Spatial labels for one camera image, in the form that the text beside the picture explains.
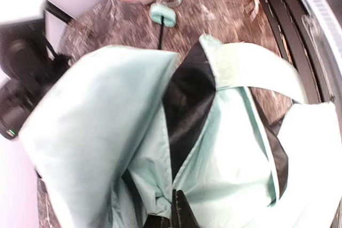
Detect mint green folding umbrella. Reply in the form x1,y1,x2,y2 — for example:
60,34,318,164
19,34,341,227

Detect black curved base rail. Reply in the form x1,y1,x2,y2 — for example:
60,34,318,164
260,0,341,106

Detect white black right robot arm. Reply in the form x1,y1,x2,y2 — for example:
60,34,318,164
1,19,70,140

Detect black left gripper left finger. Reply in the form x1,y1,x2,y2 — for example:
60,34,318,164
144,215,170,228

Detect white slotted cable duct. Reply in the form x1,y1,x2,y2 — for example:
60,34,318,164
302,0,341,57

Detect right black corner post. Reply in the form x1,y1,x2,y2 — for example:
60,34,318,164
45,0,74,24

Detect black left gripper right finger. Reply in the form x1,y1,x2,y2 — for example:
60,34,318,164
170,190,200,228

